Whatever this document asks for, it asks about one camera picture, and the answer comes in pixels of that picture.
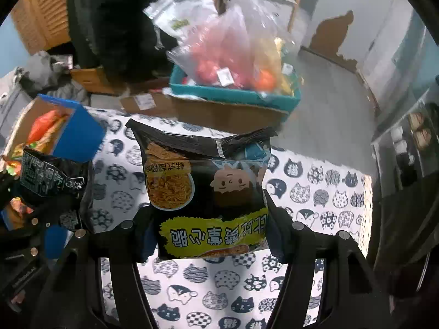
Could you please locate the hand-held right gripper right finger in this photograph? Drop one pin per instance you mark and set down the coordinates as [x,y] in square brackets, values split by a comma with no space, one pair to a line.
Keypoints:
[276,236]

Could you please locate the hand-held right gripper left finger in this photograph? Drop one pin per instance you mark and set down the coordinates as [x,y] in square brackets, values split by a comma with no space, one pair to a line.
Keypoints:
[147,243]

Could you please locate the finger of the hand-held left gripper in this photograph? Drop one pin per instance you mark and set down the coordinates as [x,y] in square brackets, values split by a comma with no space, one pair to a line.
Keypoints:
[44,217]
[7,183]

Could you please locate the black packet white print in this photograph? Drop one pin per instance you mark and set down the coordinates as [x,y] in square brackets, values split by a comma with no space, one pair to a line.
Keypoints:
[48,174]

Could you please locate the black noodle packet yellow band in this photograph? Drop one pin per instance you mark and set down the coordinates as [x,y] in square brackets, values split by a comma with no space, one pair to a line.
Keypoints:
[205,192]

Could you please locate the blue box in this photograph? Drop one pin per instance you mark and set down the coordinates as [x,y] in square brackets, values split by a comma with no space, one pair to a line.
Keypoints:
[82,137]

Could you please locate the cat print tablecloth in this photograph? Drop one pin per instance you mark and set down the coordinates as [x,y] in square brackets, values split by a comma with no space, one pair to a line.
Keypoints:
[308,192]

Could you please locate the red orange snack bag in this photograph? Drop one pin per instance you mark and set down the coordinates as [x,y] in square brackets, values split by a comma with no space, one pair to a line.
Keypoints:
[46,125]

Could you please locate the grey cloth pile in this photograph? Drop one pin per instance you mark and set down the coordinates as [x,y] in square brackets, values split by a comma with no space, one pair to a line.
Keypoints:
[51,75]

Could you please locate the cardboard box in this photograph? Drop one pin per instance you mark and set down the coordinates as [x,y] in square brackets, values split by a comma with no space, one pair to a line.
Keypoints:
[92,78]
[223,114]

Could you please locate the flat cardboard with label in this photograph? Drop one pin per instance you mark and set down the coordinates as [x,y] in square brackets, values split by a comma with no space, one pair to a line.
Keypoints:
[144,104]

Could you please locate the teal box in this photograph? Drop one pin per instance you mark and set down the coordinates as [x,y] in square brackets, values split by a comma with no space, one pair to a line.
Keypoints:
[223,96]

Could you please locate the wooden slatted panel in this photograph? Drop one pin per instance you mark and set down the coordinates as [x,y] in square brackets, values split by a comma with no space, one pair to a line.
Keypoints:
[41,10]

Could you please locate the clear plastic bags red contents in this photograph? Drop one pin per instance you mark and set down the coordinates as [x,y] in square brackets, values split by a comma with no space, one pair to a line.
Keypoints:
[226,58]

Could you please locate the black cloth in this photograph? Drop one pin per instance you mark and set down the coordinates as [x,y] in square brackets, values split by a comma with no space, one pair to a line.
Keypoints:
[113,24]

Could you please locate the white plastic bag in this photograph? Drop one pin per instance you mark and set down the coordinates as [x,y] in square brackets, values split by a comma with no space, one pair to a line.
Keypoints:
[175,13]

